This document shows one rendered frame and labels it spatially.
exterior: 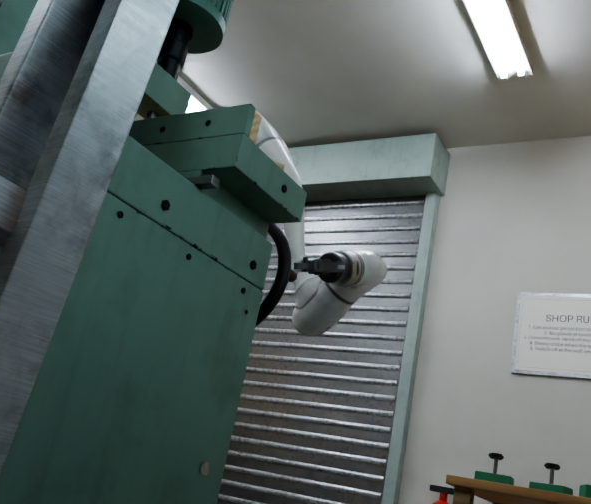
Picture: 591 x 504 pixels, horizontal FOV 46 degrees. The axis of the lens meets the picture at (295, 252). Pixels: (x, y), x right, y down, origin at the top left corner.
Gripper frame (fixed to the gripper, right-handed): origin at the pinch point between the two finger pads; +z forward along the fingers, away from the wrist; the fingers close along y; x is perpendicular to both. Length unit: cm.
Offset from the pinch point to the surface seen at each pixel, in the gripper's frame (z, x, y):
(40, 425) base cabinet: 74, 21, 14
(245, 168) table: 40.4, -14.3, 17.6
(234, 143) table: 41.5, -18.2, 16.2
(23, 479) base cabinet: 76, 26, 14
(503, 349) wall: -261, 40, -30
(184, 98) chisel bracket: 28.8, -31.1, -6.0
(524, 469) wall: -240, 98, -13
